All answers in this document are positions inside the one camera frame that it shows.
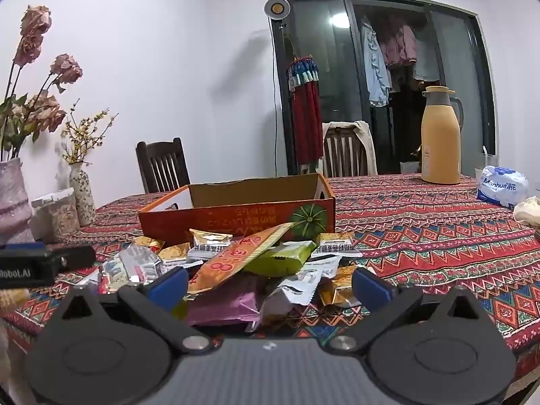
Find clear container with white lid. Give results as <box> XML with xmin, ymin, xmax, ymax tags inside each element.
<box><xmin>31</xmin><ymin>188</ymin><xmax>81</xmax><ymax>241</ymax></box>

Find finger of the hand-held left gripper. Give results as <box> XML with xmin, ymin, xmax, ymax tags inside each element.
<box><xmin>53</xmin><ymin>245</ymin><xmax>97</xmax><ymax>271</ymax></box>

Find pink snack wrapper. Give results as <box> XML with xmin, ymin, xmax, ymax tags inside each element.
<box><xmin>186</xmin><ymin>287</ymin><xmax>260</xmax><ymax>325</ymax></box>

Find dark framed glass sliding door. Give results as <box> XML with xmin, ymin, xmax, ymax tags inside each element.
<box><xmin>267</xmin><ymin>0</ymin><xmax>496</xmax><ymax>178</ymax></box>

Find red blue tassel decoration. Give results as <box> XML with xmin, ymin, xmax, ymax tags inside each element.
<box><xmin>288</xmin><ymin>55</ymin><xmax>320</xmax><ymax>165</ymax></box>

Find brown slatted wooden chair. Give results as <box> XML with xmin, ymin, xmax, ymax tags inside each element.
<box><xmin>323</xmin><ymin>121</ymin><xmax>378</xmax><ymax>178</ymax></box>

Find pile of mixed snack packets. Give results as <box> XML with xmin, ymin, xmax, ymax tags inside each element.
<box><xmin>78</xmin><ymin>228</ymin><xmax>376</xmax><ymax>334</ymax></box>

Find long orange snack wrapper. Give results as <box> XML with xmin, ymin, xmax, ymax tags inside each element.
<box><xmin>187</xmin><ymin>221</ymin><xmax>296</xmax><ymax>295</ymax></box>

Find dark wooden chair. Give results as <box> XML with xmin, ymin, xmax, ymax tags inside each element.
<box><xmin>136</xmin><ymin>137</ymin><xmax>191</xmax><ymax>195</ymax></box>

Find yellow blossom branches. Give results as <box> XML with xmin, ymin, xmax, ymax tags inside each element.
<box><xmin>62</xmin><ymin>99</ymin><xmax>119</xmax><ymax>166</ymax></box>

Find blue white tissue pack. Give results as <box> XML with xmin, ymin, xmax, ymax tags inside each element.
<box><xmin>477</xmin><ymin>165</ymin><xmax>529</xmax><ymax>208</ymax></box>

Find light blue hanging shirt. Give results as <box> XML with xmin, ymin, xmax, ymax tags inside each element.
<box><xmin>360</xmin><ymin>15</ymin><xmax>392</xmax><ymax>107</ymax></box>

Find clear drinking glass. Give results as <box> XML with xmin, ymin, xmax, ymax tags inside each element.
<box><xmin>475</xmin><ymin>153</ymin><xmax>500</xmax><ymax>186</ymax></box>

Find round white lamp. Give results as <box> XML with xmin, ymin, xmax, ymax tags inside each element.
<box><xmin>264</xmin><ymin>0</ymin><xmax>291</xmax><ymax>20</ymax></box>

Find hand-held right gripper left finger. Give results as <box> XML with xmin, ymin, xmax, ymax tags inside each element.
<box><xmin>59</xmin><ymin>267</ymin><xmax>215</xmax><ymax>354</ymax></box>

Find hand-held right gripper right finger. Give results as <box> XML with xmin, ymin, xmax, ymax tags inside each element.
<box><xmin>329</xmin><ymin>267</ymin><xmax>482</xmax><ymax>354</ymax></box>

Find pink textured vase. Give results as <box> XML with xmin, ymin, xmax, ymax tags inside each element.
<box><xmin>0</xmin><ymin>158</ymin><xmax>35</xmax><ymax>245</ymax></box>

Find white hanging garment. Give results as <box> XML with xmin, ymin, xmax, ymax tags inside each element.
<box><xmin>411</xmin><ymin>57</ymin><xmax>443</xmax><ymax>83</ymax></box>

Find dried pink flowers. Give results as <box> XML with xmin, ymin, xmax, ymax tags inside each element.
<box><xmin>0</xmin><ymin>4</ymin><xmax>84</xmax><ymax>163</ymax></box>

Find green snack wrapper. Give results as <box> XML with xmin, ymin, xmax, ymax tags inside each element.
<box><xmin>242</xmin><ymin>240</ymin><xmax>317</xmax><ymax>278</ymax></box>

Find yellow thermos jug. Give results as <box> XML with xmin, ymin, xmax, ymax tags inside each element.
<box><xmin>421</xmin><ymin>86</ymin><xmax>465</xmax><ymax>185</ymax></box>

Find speckled white vase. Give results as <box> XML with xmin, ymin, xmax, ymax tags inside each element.
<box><xmin>69</xmin><ymin>162</ymin><xmax>97</xmax><ymax>227</ymax></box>

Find pink hanging garment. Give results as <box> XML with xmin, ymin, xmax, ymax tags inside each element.
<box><xmin>380</xmin><ymin>12</ymin><xmax>418</xmax><ymax>70</ymax></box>

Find orange cardboard box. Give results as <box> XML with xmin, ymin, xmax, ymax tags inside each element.
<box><xmin>138</xmin><ymin>173</ymin><xmax>337</xmax><ymax>247</ymax></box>

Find cream plastic bag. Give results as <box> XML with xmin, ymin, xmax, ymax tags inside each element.
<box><xmin>512</xmin><ymin>196</ymin><xmax>540</xmax><ymax>226</ymax></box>

